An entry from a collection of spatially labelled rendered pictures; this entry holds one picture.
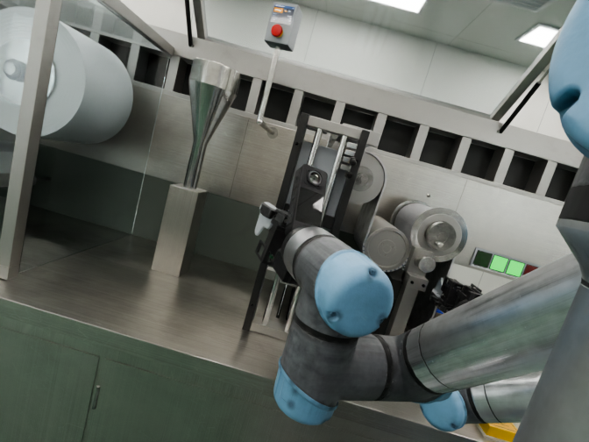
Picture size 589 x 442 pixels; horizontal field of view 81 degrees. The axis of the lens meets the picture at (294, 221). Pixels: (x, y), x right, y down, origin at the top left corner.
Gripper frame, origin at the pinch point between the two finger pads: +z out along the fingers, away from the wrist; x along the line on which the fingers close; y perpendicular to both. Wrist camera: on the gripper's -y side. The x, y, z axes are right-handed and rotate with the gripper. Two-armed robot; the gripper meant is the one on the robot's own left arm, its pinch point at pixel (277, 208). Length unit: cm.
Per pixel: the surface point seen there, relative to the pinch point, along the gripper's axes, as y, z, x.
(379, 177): -15.6, 19.7, 29.4
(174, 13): -111, 338, -64
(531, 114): -154, 203, 267
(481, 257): -7, 30, 88
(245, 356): 32.9, 4.2, 7.9
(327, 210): -2.5, 14.1, 16.6
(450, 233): -9, 9, 49
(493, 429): 25, -18, 56
